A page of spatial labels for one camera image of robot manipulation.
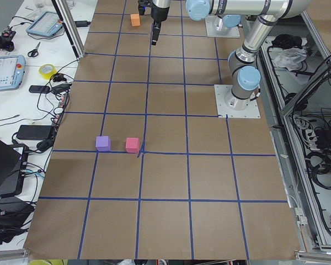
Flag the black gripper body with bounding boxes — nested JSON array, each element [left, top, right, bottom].
[[138, 0, 152, 15], [151, 0, 171, 22]]

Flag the orange foam cube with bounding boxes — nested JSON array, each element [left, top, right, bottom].
[[130, 13, 141, 27]]

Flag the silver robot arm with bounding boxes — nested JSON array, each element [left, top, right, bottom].
[[185, 0, 310, 111]]

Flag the far teach pendant tablet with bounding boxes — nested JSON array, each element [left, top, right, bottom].
[[26, 11, 62, 39]]

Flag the teach pendant tablet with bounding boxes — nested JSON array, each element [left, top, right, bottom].
[[0, 55, 26, 91], [26, 11, 62, 39]]

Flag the yellow tape roll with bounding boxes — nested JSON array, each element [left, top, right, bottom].
[[39, 63, 57, 80]]

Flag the pink foam cube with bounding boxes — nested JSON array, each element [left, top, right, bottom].
[[125, 137, 140, 153]]

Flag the purple foam cube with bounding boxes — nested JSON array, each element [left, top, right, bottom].
[[95, 136, 111, 152]]

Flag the black remote device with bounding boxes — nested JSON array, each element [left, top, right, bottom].
[[29, 85, 50, 94]]

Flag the white crumpled cloth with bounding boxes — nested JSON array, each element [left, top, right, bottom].
[[273, 47, 307, 71]]

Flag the near teach pendant tablet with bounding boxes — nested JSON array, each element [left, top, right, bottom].
[[0, 55, 26, 91]]

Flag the black power adapter brick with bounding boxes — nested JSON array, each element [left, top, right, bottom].
[[17, 125, 52, 140]]

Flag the black laptop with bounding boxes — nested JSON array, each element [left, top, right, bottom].
[[0, 140, 28, 198]]

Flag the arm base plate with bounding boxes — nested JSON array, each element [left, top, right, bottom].
[[205, 14, 241, 38], [214, 84, 261, 119]]

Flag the aluminium frame post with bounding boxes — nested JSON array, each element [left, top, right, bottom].
[[51, 0, 85, 60]]

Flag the black handled scissors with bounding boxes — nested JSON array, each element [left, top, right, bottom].
[[27, 42, 41, 58]]

